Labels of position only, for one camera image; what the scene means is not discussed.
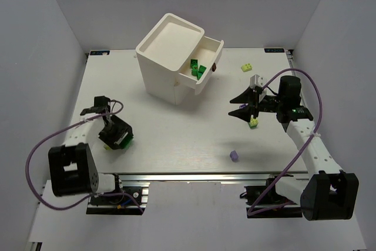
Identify green square lego brick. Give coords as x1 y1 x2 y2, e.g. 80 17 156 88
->
190 59 198 68

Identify blue label sticker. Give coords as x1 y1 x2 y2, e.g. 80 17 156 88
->
89 50 110 56
264 48 285 53

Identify yellow-green lego brick far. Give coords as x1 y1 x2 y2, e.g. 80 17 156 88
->
241 63 253 72

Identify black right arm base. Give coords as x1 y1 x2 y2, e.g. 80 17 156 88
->
239 175 303 219

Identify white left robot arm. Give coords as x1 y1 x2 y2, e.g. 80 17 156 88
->
48 96 133 197

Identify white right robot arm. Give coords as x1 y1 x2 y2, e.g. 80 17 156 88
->
229 75 359 221

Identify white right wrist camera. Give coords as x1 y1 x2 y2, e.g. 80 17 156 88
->
250 74 267 89

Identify aluminium front rail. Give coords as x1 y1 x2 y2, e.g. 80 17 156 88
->
96 171 312 184

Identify green yellow lego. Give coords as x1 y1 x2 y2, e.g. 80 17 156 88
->
248 118 259 129

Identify green long lego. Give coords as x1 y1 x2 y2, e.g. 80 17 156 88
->
119 134 134 150

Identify light purple lego brick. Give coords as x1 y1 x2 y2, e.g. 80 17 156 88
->
229 150 239 162

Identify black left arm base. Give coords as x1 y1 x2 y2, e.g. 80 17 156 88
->
86 177 149 216

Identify white top drawer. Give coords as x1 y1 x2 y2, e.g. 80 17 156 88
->
177 36 224 95

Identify green square studded lego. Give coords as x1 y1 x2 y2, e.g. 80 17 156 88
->
197 65 206 74

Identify blue label sticker left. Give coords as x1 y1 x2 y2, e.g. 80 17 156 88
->
89 50 110 56

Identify white drawer cabinet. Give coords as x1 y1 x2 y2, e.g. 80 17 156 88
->
135 12 225 105

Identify blue label sticker right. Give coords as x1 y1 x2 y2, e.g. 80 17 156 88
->
264 48 285 53

